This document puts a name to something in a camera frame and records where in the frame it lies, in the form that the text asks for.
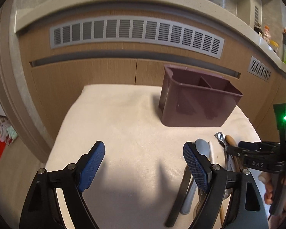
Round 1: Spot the wooden kitchen cabinet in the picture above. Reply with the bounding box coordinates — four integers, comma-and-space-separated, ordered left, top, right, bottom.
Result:
15, 9, 286, 141

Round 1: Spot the person's right hand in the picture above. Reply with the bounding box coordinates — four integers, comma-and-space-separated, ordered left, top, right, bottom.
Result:
258, 172, 286, 210

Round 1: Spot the white ceramic spoon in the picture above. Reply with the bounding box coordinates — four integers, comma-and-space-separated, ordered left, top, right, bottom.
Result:
208, 141, 214, 164

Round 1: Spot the wooden spoon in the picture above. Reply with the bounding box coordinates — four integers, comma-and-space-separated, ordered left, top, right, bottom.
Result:
225, 135, 241, 172

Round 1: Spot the metal smiley-face spoon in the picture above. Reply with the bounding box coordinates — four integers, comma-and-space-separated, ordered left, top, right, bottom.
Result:
214, 132, 227, 148

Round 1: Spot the white table cloth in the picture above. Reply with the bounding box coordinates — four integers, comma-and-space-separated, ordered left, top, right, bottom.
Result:
46, 84, 259, 228

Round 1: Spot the maroon plastic utensil caddy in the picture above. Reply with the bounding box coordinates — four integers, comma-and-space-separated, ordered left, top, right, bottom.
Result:
158, 64, 243, 127

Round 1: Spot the small grey vent grille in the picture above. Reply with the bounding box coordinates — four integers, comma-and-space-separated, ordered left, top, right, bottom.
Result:
247, 56, 272, 82

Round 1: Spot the plastic bag on floor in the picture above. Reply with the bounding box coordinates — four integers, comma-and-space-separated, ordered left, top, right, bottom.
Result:
0, 120, 18, 145

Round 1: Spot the orange-lid jar on counter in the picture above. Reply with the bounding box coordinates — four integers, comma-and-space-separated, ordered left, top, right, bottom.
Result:
269, 40, 279, 53

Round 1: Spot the long grey vent grille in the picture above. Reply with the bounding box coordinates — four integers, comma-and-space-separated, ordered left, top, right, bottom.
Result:
49, 15, 225, 59

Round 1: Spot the black-handled metal spoon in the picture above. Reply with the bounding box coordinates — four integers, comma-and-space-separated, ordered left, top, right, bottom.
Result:
165, 166, 191, 228

